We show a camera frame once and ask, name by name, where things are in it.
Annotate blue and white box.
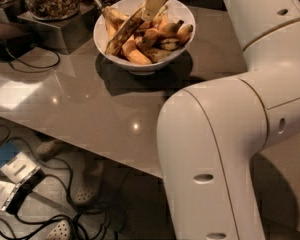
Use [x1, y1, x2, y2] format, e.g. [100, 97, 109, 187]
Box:
[0, 143, 40, 183]

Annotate white open box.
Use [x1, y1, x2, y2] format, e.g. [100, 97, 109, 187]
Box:
[0, 180, 19, 213]

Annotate beige clog shoe upper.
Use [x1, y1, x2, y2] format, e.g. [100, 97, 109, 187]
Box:
[36, 139, 64, 161]

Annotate beige clog shoe middle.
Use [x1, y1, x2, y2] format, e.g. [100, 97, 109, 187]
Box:
[73, 160, 104, 207]

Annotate small banana right edge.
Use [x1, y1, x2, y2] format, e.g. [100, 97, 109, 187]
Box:
[176, 24, 193, 45]

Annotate small spotted banana lower right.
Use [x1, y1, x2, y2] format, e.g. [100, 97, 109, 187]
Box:
[157, 38, 179, 51]

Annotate glass jar of nuts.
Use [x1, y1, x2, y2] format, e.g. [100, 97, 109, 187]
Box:
[24, 0, 80, 21]

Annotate grey metal stand block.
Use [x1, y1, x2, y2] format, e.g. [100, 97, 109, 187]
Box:
[18, 4, 98, 54]

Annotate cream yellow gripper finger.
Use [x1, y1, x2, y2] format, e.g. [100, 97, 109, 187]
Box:
[142, 0, 167, 21]

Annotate black floor cables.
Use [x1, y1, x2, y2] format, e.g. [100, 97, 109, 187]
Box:
[0, 123, 128, 240]

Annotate white ceramic bowl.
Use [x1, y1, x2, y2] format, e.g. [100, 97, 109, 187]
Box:
[93, 0, 196, 75]

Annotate small yellow banana centre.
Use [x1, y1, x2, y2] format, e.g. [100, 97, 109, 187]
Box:
[158, 20, 183, 38]

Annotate beige clog shoe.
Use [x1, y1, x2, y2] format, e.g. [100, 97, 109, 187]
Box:
[44, 220, 72, 240]
[36, 139, 64, 161]
[73, 160, 104, 207]

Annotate long spotted ripe banana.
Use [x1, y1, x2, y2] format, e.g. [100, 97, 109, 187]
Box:
[105, 4, 144, 55]

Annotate brown-spotted banana at left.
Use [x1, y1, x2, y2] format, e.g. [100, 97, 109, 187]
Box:
[102, 6, 128, 25]

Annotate yellow banana bottom right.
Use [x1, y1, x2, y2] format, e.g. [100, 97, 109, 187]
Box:
[136, 38, 172, 63]

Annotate small banana under long one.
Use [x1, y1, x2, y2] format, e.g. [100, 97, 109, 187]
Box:
[142, 28, 159, 47]

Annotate beige clog shoe bottom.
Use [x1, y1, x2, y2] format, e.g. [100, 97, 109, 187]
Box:
[44, 220, 72, 240]

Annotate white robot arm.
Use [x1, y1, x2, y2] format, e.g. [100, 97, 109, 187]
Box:
[157, 0, 300, 240]

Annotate orange banana at bottom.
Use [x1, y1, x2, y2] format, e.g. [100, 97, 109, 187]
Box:
[122, 36, 151, 65]

